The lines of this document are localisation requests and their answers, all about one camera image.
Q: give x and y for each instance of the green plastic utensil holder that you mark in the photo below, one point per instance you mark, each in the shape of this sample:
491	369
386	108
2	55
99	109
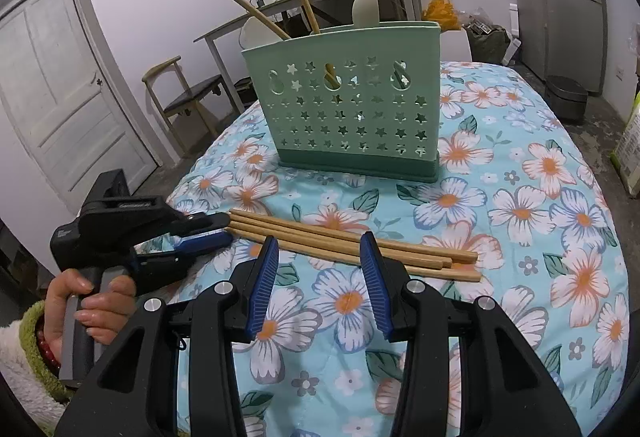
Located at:
350	117

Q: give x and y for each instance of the blue floral blanket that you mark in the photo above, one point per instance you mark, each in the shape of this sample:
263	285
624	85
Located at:
500	197

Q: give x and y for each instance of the black rice cooker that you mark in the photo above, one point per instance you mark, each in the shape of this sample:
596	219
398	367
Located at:
565	99

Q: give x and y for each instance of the wooden chair with black seat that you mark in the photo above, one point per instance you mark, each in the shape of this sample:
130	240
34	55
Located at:
192	97

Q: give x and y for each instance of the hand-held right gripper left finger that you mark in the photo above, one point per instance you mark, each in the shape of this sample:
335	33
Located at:
262	287

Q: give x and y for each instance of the white low cabinet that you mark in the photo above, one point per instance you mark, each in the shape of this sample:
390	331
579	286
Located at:
456	44

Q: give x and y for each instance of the wooden chopstick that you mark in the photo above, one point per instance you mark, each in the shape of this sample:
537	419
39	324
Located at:
320	251
305	2
320	236
250	9
320	244

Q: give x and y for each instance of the cream plastic spoon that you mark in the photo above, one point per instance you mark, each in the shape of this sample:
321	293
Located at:
365	7

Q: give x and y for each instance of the white wall outlet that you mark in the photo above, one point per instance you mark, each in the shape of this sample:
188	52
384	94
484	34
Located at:
620	73

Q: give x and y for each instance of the person's left hand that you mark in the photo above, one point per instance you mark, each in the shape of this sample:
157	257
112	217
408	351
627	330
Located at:
107	317

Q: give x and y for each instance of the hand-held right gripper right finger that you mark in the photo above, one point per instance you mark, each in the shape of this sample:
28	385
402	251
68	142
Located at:
377	287

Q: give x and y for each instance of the yellow plastic bag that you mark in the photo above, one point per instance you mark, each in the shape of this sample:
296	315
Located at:
440	12

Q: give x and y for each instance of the person's left forearm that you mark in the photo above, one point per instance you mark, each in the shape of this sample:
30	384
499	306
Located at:
25	367

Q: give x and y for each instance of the green and white rice bag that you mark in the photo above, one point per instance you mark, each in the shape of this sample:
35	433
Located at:
629	147

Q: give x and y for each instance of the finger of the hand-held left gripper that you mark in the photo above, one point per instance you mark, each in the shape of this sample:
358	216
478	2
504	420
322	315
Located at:
200	223
200	244

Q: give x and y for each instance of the white plastic spoon left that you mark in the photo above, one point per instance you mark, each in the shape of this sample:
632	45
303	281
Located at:
257	37

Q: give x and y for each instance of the white leaning appliance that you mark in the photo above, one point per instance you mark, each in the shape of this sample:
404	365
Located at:
512	37

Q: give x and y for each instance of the olive green sack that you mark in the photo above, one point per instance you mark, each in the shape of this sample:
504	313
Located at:
487	39

